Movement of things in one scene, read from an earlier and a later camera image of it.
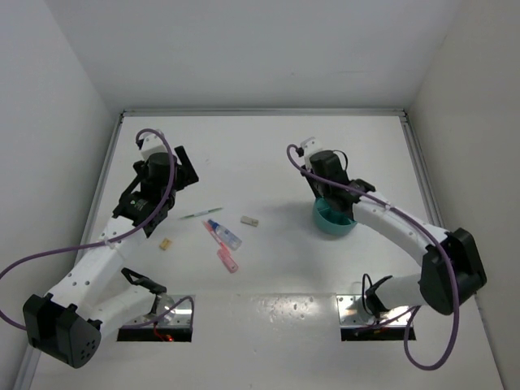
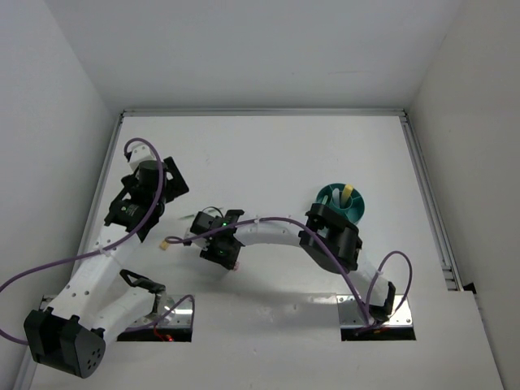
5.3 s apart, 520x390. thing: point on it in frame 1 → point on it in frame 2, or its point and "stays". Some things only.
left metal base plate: x=184 y=314 stays
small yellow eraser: x=165 y=244 stays
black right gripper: x=309 y=180 → x=209 y=252
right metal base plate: x=352 y=314 stays
